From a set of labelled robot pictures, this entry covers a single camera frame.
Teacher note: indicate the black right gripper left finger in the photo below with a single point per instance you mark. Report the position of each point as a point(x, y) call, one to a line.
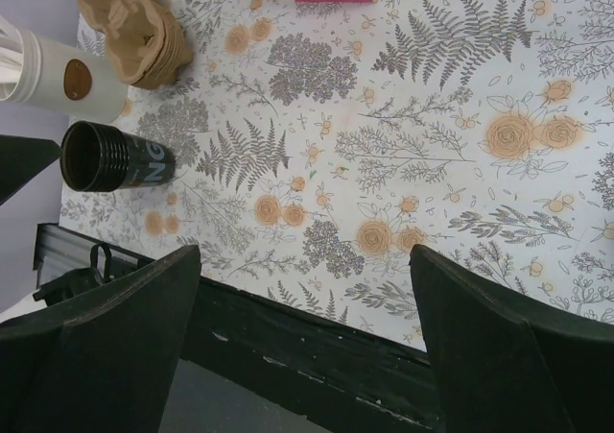
point(103, 361)

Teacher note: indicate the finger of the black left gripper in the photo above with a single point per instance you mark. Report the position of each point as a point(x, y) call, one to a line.
point(22, 159)

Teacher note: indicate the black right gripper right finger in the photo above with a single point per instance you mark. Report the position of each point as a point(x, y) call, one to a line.
point(504, 362)

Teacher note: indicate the stack of black cups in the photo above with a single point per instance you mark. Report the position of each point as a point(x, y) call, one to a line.
point(101, 158)

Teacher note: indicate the white straw holder cup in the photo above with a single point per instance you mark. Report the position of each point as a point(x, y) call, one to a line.
point(40, 72)

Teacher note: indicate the brown cardboard cup carrier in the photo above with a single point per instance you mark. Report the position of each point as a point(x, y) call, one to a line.
point(144, 42)

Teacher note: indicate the floral patterned table mat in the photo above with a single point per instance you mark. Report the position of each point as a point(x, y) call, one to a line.
point(318, 143)

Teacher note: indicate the black table edge rail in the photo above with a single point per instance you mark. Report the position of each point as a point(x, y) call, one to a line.
point(339, 378)

